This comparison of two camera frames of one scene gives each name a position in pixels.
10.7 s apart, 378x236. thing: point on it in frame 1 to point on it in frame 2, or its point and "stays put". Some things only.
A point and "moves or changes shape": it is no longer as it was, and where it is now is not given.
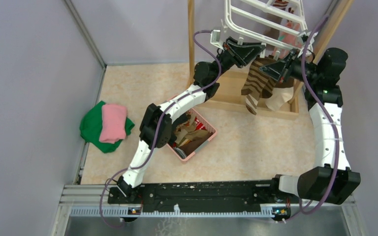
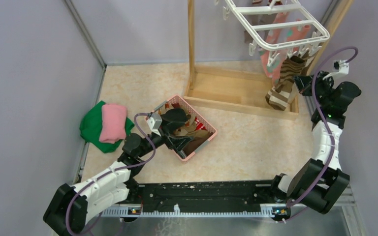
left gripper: x=240 y=54 to x=177 y=143
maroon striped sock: x=280 y=4 to x=255 y=18
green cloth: x=90 y=126 stays put
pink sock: x=288 y=38 to x=296 y=34
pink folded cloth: x=113 y=127 stays put
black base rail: x=237 y=195 stays put
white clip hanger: x=280 y=24 moves or changes shape
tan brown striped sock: x=267 y=91 moves or changes shape
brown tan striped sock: x=256 y=79 to x=281 y=95
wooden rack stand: x=230 y=84 stays put
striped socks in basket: x=190 y=136 stays put
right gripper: x=277 y=69 to x=304 y=84
